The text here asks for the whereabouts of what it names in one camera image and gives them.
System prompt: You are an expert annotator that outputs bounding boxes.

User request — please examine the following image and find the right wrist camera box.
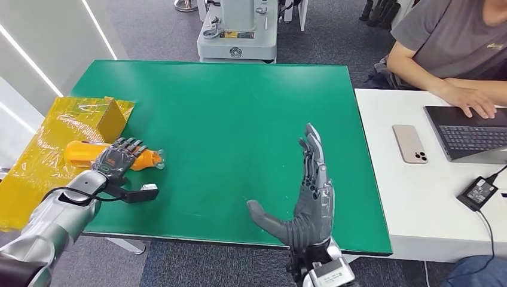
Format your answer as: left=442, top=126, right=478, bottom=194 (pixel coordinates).
left=308, top=257, right=356, bottom=287

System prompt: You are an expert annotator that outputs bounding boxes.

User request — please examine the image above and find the thick black adapter cable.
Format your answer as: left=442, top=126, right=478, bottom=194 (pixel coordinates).
left=486, top=165, right=507, bottom=184

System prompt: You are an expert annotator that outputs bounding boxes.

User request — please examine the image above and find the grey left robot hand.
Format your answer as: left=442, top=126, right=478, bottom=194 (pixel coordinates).
left=91, top=137, right=148, bottom=187

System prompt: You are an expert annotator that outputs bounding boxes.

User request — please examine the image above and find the orange bottle with clear cap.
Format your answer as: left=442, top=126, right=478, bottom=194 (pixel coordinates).
left=64, top=139, right=165, bottom=172

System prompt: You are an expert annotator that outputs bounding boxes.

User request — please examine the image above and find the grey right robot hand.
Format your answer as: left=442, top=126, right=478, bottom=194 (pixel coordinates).
left=246, top=123, right=335, bottom=254

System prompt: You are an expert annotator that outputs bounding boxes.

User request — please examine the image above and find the dark grey laptop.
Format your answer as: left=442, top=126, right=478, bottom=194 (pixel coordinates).
left=423, top=105, right=507, bottom=165

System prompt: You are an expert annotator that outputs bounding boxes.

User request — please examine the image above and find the white furniture panel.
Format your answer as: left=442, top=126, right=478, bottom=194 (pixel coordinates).
left=390, top=0, right=415, bottom=29

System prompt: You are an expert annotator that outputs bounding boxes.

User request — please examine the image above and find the black power adapter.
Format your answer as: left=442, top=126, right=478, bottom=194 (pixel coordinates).
left=456, top=176, right=499, bottom=213

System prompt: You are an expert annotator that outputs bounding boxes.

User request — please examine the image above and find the person's right hand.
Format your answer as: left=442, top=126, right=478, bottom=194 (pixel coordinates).
left=443, top=85, right=498, bottom=120

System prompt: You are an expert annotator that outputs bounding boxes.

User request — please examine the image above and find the chrome stand base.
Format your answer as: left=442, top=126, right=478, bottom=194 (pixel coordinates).
left=173, top=0, right=199, bottom=13

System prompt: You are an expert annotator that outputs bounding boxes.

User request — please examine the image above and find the blue cloth item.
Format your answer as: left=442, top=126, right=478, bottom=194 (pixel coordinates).
left=439, top=255, right=507, bottom=287

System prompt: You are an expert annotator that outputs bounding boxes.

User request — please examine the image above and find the white furniture post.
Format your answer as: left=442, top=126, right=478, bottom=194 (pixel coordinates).
left=283, top=0, right=309, bottom=32

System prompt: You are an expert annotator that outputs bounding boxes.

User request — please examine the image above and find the white table leg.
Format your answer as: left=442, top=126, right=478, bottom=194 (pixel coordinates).
left=106, top=237, right=146, bottom=255

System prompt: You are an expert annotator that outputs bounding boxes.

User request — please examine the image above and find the thin black adapter cable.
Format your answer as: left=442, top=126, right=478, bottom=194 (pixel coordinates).
left=447, top=210, right=496, bottom=282

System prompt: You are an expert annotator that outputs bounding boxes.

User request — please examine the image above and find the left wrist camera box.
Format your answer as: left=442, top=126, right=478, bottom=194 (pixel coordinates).
left=103, top=182, right=160, bottom=204

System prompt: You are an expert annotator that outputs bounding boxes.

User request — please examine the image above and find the yellow taped cardboard box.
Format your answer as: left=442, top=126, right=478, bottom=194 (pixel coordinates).
left=0, top=96, right=136, bottom=233

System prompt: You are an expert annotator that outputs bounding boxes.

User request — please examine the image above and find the wall light strip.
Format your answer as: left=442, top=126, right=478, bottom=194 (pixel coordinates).
left=81, top=0, right=118, bottom=60
left=0, top=23, right=63, bottom=97

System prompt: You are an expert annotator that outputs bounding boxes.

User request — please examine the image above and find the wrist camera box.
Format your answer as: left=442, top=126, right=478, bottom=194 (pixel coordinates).
left=103, top=182, right=160, bottom=204
left=308, top=257, right=356, bottom=287

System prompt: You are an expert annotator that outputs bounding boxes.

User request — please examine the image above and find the beige smartphone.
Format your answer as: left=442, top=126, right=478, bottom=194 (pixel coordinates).
left=392, top=124, right=429, bottom=165

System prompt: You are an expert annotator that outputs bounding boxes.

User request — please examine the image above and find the person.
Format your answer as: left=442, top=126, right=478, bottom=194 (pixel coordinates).
left=358, top=0, right=507, bottom=120

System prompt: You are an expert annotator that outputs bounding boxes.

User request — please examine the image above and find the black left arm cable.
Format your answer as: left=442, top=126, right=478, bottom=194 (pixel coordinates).
left=41, top=186, right=124, bottom=203

